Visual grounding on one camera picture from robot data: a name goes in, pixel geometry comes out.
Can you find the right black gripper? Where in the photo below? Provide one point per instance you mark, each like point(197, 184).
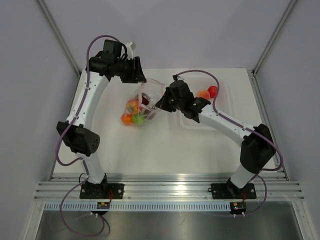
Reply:
point(163, 104)

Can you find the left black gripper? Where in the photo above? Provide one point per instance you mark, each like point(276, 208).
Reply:
point(136, 75)

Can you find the dark red apple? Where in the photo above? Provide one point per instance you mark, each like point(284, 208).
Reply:
point(146, 99)

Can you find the dark purple fruit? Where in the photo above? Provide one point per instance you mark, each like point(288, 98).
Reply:
point(150, 115)

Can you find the clear zip top bag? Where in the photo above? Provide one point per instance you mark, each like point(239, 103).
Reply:
point(141, 105)

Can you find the white radish with leaves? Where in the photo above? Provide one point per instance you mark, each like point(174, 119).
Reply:
point(139, 119)

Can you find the orange carrot with green top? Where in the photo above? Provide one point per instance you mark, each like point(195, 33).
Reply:
point(127, 119)

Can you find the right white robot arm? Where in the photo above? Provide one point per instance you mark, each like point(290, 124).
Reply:
point(256, 144)

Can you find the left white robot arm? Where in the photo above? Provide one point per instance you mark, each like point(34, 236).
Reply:
point(77, 141)

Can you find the peach fruit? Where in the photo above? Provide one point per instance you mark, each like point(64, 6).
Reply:
point(203, 94)

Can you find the red tomato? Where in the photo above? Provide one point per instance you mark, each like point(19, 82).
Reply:
point(213, 91)

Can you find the left circuit board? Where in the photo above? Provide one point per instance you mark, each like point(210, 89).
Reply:
point(103, 205)

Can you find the circuit board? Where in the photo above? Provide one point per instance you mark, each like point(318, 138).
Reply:
point(103, 205)
point(239, 206)

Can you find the right circuit board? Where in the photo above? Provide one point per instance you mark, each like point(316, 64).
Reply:
point(239, 206)

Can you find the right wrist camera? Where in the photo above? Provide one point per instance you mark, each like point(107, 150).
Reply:
point(177, 77)

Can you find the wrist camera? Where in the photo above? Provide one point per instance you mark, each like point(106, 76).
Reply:
point(177, 77)
point(129, 50)

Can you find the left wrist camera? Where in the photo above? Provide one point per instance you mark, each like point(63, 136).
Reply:
point(129, 50)

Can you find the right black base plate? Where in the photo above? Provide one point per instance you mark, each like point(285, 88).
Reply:
point(220, 191)

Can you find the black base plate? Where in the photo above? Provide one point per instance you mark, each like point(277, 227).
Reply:
point(117, 191)
point(220, 191)

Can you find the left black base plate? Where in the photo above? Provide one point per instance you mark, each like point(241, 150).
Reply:
point(117, 191)

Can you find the aluminium rail frame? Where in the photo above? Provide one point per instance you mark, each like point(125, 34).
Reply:
point(170, 187)

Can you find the white slotted cable duct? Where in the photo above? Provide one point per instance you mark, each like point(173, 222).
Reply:
point(118, 206)

